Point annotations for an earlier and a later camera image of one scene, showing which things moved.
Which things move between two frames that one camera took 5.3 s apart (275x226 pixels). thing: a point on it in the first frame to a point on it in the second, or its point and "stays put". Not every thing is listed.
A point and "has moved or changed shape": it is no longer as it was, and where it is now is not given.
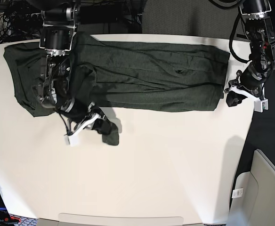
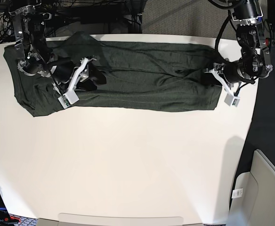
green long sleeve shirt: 128,76 has moved or changed shape
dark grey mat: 270,129 stays put
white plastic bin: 259,197 stays put
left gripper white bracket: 233,99 to 208,78
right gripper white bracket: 73,140 to 71,96
